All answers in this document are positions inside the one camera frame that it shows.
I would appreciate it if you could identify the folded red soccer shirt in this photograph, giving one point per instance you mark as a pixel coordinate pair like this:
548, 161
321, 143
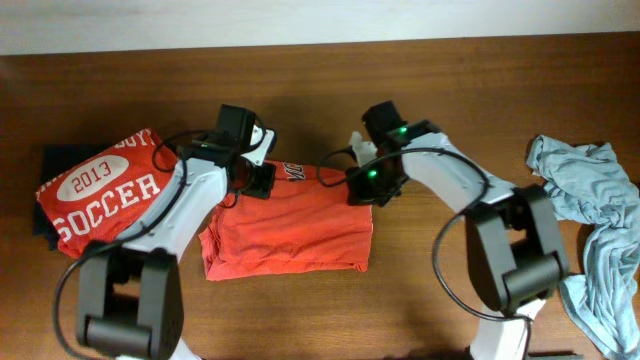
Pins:
101, 196

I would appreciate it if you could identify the folded navy blue garment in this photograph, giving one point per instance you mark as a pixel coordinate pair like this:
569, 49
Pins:
58, 158

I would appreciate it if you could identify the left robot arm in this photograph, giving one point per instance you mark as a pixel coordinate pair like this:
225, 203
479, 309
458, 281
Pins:
130, 303

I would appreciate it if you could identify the light blue crumpled shirt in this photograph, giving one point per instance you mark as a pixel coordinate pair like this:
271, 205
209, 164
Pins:
586, 184

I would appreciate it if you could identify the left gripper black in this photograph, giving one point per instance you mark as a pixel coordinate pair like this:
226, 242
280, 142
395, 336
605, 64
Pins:
261, 181

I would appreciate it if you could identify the plain orange-red t-shirt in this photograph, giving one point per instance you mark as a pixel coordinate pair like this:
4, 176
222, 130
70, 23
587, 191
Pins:
302, 227

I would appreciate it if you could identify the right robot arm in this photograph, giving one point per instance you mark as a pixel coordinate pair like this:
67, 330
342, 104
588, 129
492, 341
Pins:
516, 257

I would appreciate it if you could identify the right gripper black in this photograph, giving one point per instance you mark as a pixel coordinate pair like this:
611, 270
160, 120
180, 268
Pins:
357, 194

